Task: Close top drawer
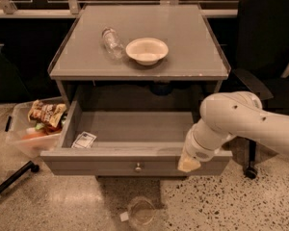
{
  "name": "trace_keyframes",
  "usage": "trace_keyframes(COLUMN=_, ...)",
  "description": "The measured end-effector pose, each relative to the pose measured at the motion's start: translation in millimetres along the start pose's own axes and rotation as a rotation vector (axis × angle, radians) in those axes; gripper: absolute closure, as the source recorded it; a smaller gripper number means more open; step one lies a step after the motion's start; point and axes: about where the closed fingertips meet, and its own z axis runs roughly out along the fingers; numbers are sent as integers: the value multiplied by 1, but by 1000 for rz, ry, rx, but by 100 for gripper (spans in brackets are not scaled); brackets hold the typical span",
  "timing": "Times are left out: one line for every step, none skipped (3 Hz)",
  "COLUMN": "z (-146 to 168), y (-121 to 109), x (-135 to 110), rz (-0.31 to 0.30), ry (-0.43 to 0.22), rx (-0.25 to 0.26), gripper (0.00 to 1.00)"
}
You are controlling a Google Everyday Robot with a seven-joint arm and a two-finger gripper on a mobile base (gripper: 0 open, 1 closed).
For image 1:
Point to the black office chair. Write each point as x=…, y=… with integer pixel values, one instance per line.
x=261, y=63

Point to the round metal drawer knob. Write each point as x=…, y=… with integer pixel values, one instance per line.
x=138, y=167

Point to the black chair leg with caster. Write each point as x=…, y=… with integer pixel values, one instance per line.
x=28, y=166

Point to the white paper packet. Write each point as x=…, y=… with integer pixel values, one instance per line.
x=84, y=140

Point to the grey top drawer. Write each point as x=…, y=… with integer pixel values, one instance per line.
x=132, y=125

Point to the metal window railing frame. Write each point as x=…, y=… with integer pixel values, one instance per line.
x=70, y=0

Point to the white bowl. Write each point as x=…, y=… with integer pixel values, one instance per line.
x=147, y=51

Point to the clear glass jar on floor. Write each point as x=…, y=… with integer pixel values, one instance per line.
x=140, y=212

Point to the clear plastic storage bin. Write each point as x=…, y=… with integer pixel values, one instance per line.
x=36, y=125

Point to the brown snack bag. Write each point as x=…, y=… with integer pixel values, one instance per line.
x=46, y=113

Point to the orange item in bin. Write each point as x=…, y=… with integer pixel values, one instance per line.
x=32, y=133

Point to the foam-padded gripper body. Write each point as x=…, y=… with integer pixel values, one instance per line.
x=198, y=149

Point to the grey cabinet desk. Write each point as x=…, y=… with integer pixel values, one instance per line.
x=193, y=55

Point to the clear plastic bottle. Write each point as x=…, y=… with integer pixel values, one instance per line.
x=112, y=43

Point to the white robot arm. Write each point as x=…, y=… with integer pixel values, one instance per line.
x=227, y=115

